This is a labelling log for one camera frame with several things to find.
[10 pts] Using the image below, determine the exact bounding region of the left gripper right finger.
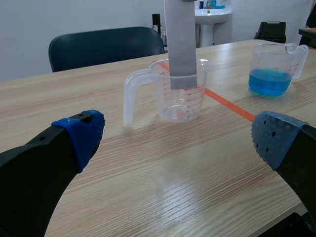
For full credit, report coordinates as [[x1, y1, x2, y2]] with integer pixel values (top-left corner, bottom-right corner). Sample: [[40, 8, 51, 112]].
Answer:
[[250, 111, 316, 223]]

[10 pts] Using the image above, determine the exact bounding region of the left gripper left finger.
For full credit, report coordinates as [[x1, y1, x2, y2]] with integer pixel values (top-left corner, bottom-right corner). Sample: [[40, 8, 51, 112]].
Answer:
[[0, 109, 106, 237]]

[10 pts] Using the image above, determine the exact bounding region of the white wash basin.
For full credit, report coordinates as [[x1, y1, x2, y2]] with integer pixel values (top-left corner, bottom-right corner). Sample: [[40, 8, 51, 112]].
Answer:
[[194, 0, 233, 48]]

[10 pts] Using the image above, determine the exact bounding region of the empty clear plastic beaker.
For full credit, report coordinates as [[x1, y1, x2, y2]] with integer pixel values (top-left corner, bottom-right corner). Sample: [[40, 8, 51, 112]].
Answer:
[[123, 58, 210, 128]]

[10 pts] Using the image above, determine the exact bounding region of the dark blue chair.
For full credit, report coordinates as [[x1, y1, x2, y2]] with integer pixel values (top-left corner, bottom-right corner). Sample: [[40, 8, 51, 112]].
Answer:
[[48, 26, 165, 73]]

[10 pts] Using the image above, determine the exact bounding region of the clear beaker with blue liquid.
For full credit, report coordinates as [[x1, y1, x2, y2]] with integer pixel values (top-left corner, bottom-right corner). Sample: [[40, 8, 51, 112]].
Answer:
[[248, 42, 309, 97]]

